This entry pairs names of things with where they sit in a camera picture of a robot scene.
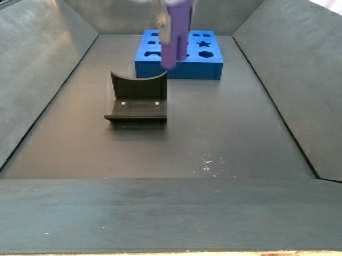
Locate blue foam shape board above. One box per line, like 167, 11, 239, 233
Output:
135, 30, 223, 80

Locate dark curved stand block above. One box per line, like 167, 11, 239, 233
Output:
104, 73, 167, 122

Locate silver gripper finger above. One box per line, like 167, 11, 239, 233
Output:
153, 0, 171, 44

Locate purple double-square peg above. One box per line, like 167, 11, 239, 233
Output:
160, 0, 193, 70

